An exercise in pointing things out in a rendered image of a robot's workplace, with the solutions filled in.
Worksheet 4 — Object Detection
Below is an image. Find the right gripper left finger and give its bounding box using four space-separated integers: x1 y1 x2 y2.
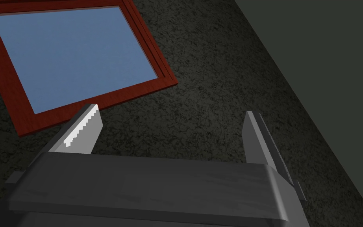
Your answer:
48 104 104 155

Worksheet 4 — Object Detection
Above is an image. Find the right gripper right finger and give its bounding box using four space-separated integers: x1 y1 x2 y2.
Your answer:
241 110 295 186

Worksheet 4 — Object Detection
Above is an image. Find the red framed window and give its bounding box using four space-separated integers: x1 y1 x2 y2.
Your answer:
0 0 179 138

